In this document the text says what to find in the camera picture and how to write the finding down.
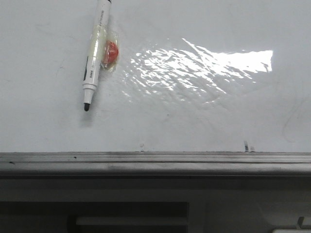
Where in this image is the white whiteboard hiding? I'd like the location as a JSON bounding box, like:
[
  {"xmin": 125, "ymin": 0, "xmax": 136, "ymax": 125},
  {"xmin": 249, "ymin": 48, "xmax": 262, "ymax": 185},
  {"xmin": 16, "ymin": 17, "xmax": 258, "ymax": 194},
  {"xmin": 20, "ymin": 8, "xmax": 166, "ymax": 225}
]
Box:
[{"xmin": 0, "ymin": 0, "xmax": 311, "ymax": 152}]

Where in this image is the white whiteboard marker pen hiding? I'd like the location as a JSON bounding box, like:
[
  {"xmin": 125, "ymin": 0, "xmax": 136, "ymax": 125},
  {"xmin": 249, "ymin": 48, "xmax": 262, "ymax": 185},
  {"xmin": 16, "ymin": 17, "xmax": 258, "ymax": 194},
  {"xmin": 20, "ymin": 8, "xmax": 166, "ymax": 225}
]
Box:
[{"xmin": 83, "ymin": 0, "xmax": 111, "ymax": 112}]

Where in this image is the aluminium whiteboard tray rail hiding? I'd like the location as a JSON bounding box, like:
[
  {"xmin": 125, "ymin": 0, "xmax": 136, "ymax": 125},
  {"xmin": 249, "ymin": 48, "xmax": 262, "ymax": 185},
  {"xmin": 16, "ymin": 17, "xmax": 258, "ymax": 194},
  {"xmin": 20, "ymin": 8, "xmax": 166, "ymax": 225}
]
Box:
[{"xmin": 0, "ymin": 151, "xmax": 311, "ymax": 177}]

